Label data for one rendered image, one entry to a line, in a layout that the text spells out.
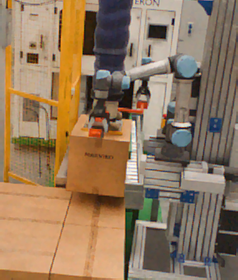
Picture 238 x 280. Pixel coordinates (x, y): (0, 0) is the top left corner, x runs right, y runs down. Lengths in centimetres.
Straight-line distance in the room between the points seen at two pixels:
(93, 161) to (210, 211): 88
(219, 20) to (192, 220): 134
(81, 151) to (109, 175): 25
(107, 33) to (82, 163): 87
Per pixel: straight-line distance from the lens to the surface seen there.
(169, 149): 313
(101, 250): 297
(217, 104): 327
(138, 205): 388
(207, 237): 357
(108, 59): 335
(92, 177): 335
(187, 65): 288
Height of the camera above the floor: 199
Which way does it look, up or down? 19 degrees down
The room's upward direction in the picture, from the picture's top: 5 degrees clockwise
